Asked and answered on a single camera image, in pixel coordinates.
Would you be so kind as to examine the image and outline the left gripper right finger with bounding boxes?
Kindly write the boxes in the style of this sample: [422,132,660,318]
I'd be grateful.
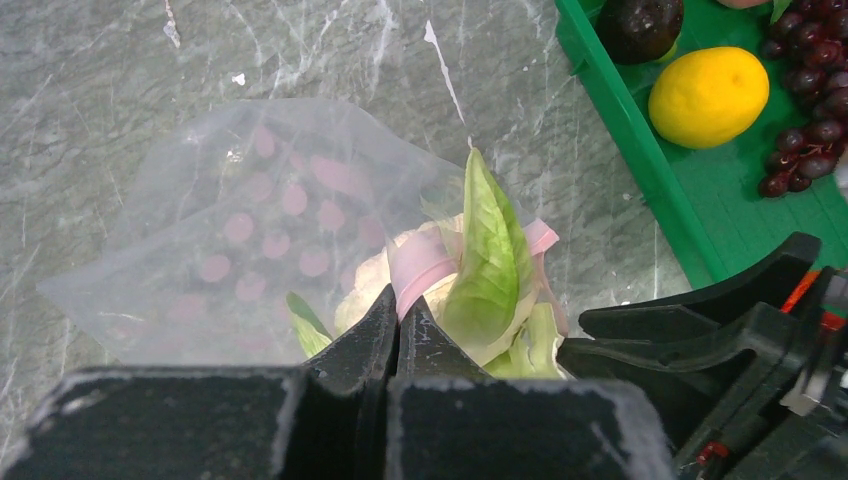
[388,298,491,398]

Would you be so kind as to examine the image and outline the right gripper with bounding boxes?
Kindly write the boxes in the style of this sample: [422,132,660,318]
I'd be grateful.
[557,232,847,479]

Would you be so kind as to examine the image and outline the yellow lemon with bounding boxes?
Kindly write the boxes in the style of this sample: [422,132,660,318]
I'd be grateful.
[648,47,770,149]

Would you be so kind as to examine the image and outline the green plastic tray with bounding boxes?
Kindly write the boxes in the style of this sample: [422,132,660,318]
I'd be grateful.
[556,1,847,288]

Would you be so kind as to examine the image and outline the clear zip top bag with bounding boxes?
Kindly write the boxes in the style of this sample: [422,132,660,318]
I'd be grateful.
[36,97,571,369]

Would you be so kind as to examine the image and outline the dark plum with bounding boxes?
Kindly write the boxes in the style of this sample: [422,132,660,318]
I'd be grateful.
[594,0,684,65]

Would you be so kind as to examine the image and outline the dark purple grapes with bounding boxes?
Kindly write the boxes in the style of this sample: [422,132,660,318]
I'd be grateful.
[758,0,847,198]

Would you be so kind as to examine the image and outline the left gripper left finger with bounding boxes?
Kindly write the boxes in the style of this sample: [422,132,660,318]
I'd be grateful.
[308,285,399,479]

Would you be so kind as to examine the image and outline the pink peach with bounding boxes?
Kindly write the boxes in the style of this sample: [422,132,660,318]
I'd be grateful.
[717,0,771,10]

